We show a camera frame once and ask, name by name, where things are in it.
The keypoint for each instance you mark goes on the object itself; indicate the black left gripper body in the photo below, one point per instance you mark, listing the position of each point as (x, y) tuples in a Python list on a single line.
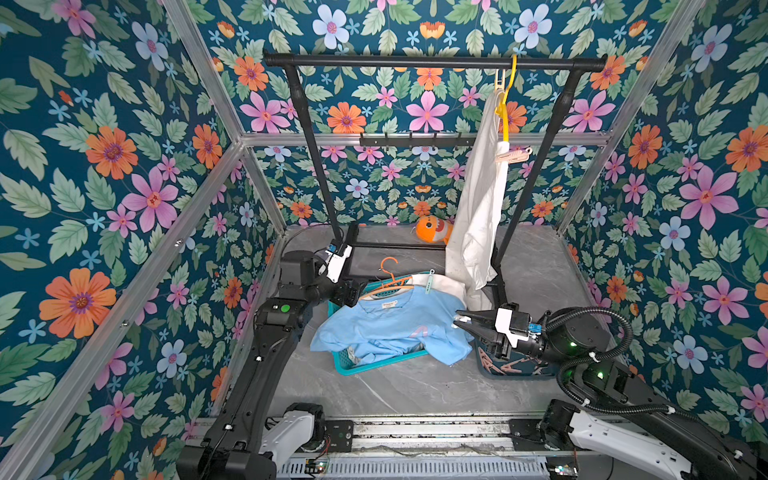
[(336, 293)]

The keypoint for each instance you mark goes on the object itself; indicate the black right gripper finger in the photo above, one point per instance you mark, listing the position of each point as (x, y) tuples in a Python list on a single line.
[(477, 317), (480, 333)]

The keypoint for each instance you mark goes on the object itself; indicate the light blue garment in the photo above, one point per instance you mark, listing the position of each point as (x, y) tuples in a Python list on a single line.
[(383, 329)]

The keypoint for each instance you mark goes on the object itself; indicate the tan orange plastic hanger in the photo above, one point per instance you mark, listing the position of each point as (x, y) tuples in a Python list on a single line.
[(373, 285)]

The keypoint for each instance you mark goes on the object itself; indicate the mint green clothespin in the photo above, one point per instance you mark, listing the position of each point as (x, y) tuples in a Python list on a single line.
[(429, 282)]

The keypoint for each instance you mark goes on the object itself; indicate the white t-shirt black print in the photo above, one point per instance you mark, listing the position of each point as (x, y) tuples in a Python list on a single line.
[(471, 244)]

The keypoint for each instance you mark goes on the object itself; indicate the pink clothespin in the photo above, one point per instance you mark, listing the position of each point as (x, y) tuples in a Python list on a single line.
[(514, 155)]

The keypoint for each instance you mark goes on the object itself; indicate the yellow plastic hanger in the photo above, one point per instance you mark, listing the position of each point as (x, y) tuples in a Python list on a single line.
[(508, 80)]

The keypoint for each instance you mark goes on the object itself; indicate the beige wooden clothespin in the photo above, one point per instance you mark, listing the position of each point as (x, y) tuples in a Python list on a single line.
[(499, 79)]

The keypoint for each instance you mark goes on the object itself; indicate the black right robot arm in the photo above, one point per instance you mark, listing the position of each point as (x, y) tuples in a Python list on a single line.
[(609, 409)]

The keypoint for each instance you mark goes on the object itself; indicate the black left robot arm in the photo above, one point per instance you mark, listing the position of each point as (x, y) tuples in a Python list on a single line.
[(238, 445)]

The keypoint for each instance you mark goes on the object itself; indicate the dark teal clothespin tray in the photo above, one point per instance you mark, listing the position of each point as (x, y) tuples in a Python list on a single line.
[(517, 367)]

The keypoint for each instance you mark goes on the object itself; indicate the orange fish plush toy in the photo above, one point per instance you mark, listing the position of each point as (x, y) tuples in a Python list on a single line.
[(433, 230)]

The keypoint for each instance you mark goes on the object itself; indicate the black clothes rack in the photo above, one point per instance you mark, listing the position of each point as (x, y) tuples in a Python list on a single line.
[(318, 104)]

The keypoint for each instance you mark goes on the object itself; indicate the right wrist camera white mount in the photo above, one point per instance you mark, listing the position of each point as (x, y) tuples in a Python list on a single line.
[(513, 324)]

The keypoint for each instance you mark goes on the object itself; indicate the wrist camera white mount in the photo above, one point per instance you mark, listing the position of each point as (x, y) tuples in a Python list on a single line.
[(513, 324), (338, 254)]

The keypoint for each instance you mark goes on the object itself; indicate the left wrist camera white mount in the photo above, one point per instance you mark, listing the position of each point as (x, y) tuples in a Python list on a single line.
[(338, 254)]

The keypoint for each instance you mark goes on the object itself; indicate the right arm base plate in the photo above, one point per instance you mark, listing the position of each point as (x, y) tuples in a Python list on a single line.
[(535, 435)]

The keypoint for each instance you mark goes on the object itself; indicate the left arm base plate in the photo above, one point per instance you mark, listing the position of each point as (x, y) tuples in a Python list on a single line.
[(331, 436)]

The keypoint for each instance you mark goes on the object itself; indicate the black wall hook rail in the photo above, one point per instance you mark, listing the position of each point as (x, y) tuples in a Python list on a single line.
[(408, 140)]

